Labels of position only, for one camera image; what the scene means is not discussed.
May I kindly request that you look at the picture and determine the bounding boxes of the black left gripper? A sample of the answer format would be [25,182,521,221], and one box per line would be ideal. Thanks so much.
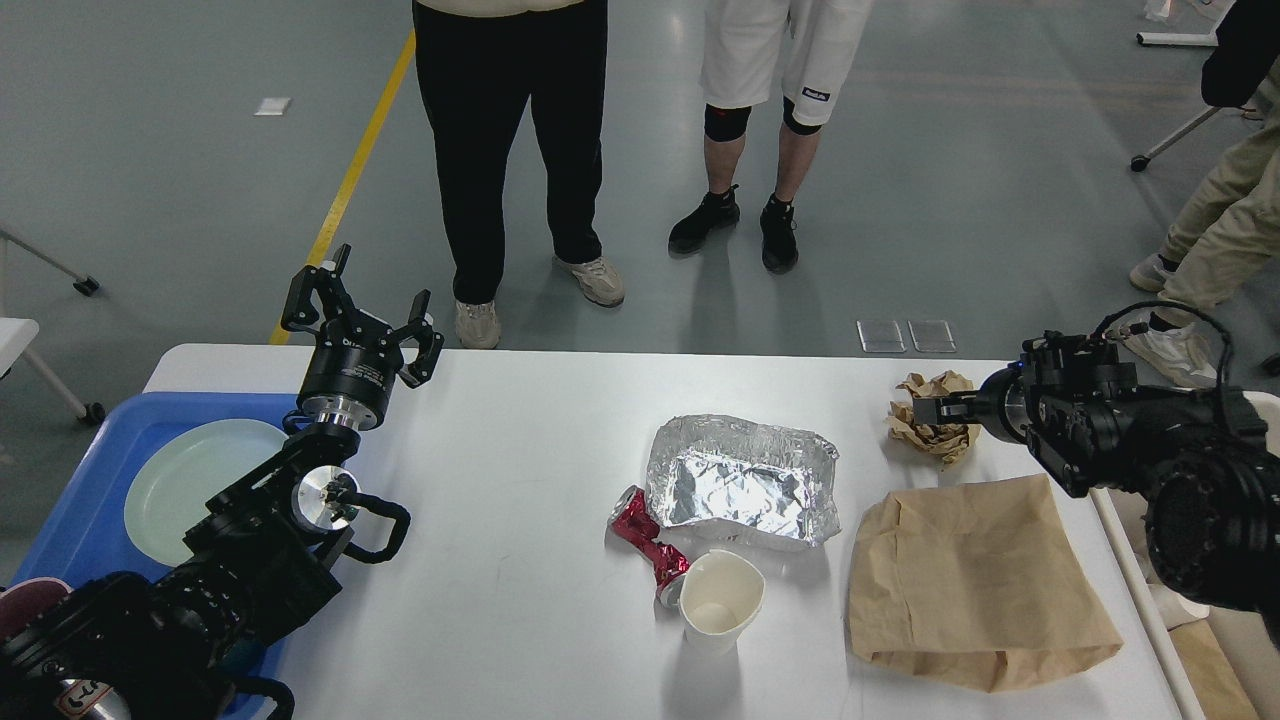
[280,243,444,430]

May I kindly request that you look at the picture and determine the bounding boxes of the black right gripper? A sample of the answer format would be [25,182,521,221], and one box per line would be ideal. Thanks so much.
[911,366,1030,445]

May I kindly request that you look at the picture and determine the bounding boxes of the brown paper ball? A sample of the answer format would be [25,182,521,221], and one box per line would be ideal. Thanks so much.
[886,370,980,469]

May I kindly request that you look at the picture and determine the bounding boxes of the brown paper bag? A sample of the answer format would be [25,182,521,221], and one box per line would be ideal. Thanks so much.
[846,474,1124,693]

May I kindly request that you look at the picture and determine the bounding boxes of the green plate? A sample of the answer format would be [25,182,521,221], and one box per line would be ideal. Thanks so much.
[123,419,285,568]

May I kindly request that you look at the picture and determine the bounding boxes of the aluminium foil tray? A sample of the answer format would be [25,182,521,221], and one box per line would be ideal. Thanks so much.
[645,414,842,552]

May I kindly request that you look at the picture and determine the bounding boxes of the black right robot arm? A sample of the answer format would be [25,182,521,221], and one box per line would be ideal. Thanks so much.
[913,313,1279,634]

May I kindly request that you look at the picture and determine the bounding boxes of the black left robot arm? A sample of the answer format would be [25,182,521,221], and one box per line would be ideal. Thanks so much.
[3,246,444,719]

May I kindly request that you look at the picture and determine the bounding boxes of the grey floor plate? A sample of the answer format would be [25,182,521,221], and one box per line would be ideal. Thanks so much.
[908,320,957,354]
[856,319,906,354]

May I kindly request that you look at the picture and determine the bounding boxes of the beige plastic bin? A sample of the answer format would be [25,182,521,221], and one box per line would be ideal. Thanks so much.
[1088,389,1280,720]

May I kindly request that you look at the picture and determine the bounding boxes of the rolling stand leg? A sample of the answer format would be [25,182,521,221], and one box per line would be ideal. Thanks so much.
[1,227,100,297]

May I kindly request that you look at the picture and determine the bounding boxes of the person in black trousers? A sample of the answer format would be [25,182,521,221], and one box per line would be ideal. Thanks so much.
[412,1,625,350]

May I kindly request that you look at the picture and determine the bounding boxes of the small white cup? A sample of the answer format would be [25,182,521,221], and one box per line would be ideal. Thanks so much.
[1147,583,1211,632]

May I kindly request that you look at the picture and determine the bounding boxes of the white paper cup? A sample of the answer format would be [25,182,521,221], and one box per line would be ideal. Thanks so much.
[678,550,765,656]

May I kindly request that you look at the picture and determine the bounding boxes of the person in khaki trousers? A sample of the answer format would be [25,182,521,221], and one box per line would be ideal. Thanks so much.
[1124,1,1279,388]

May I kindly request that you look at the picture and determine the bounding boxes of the crushed red can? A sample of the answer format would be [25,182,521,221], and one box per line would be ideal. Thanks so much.
[608,486,691,609]

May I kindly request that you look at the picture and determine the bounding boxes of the blue plastic tray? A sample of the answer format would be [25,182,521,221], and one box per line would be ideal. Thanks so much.
[3,392,338,719]

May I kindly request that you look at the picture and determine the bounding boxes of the white side table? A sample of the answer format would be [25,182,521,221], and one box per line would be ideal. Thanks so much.
[1,316,108,427]

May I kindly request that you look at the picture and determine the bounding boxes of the brown paper in bin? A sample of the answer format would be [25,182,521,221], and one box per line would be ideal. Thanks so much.
[1169,620,1260,720]

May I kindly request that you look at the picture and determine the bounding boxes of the person in white shorts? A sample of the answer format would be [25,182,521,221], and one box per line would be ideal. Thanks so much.
[668,1,874,273]

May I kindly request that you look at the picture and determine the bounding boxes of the pink mug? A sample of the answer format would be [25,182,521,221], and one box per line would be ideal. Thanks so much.
[1,577,73,643]

